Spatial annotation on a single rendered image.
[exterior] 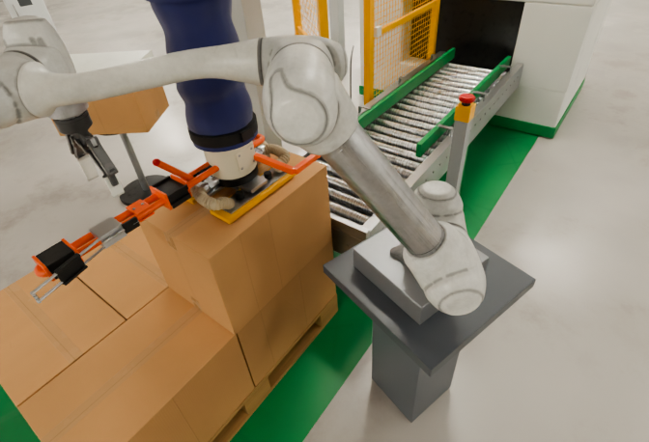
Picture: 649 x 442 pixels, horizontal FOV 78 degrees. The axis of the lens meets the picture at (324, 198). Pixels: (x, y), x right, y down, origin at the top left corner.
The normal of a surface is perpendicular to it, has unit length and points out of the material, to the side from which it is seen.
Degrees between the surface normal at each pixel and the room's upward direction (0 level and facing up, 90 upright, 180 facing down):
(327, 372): 0
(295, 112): 86
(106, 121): 90
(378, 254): 1
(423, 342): 0
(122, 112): 90
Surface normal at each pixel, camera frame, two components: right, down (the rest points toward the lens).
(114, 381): -0.07, -0.79
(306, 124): -0.06, 0.55
